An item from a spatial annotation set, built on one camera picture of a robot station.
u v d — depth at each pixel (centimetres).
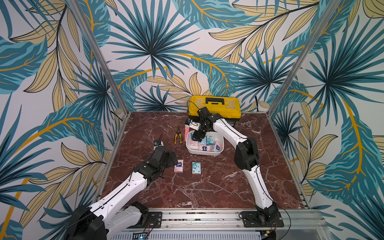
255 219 73
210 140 100
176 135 106
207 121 75
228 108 100
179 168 88
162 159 62
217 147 96
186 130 108
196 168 88
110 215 43
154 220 71
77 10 68
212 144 98
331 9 69
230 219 76
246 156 63
